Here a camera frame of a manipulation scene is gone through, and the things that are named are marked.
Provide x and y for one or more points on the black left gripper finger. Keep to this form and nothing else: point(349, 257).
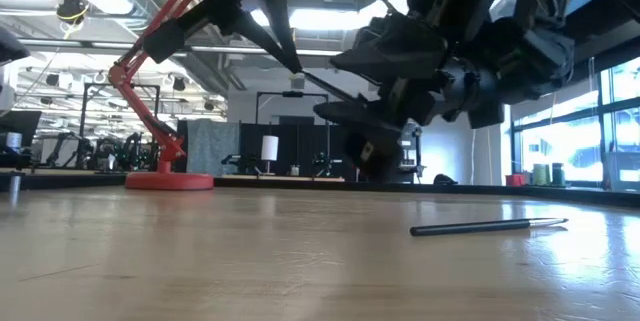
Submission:
point(265, 41)
point(285, 16)

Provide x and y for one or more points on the black gantry frame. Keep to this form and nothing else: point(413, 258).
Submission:
point(280, 94)

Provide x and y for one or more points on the black pen silver tip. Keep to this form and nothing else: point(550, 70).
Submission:
point(465, 228)

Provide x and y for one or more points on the red box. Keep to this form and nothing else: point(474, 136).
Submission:
point(515, 180)

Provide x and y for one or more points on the large window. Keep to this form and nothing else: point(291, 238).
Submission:
point(565, 146)

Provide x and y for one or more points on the black equipment rack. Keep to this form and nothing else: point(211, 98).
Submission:
point(410, 156)

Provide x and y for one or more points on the white shade table lamp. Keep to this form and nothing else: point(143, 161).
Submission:
point(270, 148)

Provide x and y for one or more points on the black yellow ceiling reel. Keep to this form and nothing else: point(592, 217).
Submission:
point(72, 10)

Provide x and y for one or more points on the black partition panels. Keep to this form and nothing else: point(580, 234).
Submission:
point(300, 151)

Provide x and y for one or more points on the red desk lamp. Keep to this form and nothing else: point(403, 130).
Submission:
point(167, 181)

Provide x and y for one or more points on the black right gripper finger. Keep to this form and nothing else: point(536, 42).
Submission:
point(400, 51)
point(370, 113)

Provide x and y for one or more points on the green thread cone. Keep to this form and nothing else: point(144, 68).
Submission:
point(540, 175)

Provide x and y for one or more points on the teal thread cone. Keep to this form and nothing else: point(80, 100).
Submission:
point(558, 175)

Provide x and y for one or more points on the black frame clamp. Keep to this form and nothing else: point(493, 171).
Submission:
point(445, 179)

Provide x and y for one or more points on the grey partition panel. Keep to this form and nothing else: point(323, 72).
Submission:
point(212, 146)

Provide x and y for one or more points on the black aluminium table frame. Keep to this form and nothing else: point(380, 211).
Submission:
point(550, 193)

